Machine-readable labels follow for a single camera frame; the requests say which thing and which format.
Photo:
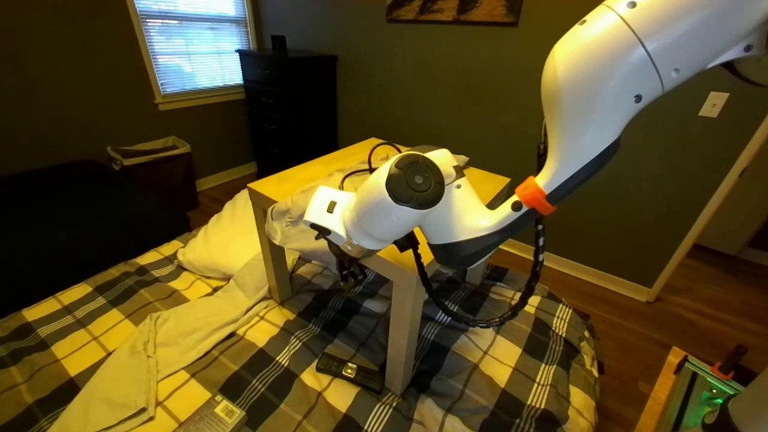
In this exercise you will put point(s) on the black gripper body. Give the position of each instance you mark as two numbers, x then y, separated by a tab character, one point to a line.
347	260

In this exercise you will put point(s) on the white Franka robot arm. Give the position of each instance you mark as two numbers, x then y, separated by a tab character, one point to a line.
608	73

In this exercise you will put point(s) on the light wooden side table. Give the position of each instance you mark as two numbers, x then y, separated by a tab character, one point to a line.
403	314

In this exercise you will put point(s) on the black remote control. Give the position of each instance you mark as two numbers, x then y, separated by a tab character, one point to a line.
349	370

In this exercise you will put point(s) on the white pillow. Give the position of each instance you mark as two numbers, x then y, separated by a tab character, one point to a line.
224	244

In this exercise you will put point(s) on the black dresser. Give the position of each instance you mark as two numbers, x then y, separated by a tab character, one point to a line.
289	112

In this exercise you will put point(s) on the beige bed sheet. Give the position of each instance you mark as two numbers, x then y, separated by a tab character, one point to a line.
184	327

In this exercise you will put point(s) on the yellow black plaid bedspread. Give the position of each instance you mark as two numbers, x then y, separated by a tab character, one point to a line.
480	376

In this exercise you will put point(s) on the white bedspread label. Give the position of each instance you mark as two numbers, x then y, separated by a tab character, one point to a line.
229	415

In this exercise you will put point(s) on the white framed window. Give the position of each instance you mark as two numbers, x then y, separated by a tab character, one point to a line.
196	50

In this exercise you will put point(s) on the dark futon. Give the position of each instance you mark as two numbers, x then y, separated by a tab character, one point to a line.
73	232

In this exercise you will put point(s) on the white rounded object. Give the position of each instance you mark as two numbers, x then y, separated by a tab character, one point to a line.
751	409

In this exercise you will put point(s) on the framed wall picture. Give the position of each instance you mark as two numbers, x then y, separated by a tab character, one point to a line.
457	11

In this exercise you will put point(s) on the white door frame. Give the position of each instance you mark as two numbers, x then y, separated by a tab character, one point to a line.
704	208

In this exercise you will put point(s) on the green box with wooden frame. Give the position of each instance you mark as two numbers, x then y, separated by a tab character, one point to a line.
691	393

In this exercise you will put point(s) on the white light switch plate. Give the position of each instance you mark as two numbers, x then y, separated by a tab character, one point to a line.
714	104

